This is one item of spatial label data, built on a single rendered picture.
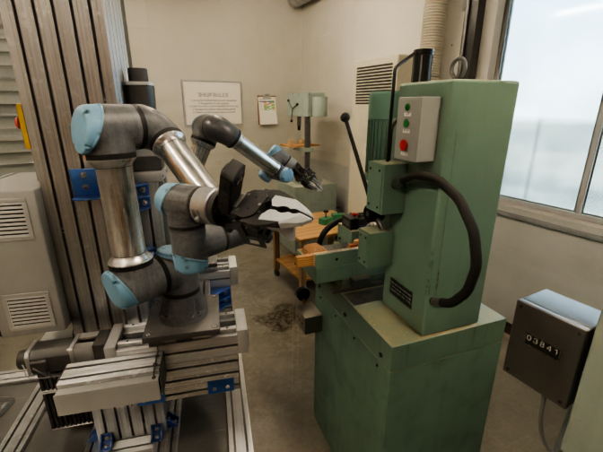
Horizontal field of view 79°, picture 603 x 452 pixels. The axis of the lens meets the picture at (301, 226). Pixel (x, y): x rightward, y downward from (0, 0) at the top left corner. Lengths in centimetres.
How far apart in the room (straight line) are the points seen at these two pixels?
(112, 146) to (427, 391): 115
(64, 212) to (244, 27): 339
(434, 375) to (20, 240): 132
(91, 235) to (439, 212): 105
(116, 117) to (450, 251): 93
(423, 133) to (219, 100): 339
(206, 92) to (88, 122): 324
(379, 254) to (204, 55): 337
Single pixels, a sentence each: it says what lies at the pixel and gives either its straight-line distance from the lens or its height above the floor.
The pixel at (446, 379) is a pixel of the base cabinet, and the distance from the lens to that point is 136.
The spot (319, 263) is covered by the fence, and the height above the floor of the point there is 92.
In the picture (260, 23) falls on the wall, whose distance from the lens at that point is 447.
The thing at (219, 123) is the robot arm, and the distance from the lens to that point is 165.
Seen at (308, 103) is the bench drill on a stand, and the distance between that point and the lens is 356.
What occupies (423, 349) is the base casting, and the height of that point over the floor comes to 76.
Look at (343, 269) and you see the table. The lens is 137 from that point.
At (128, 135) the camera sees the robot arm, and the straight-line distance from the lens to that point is 102.
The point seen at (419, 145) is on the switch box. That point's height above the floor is 136.
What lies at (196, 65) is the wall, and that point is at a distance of 419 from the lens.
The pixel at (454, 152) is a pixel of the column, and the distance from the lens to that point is 102.
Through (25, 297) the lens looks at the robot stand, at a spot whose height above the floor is 90.
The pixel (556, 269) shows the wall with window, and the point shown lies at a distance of 256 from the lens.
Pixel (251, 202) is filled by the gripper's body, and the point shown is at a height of 129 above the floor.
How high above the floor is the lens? 146
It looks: 18 degrees down
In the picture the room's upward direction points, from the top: straight up
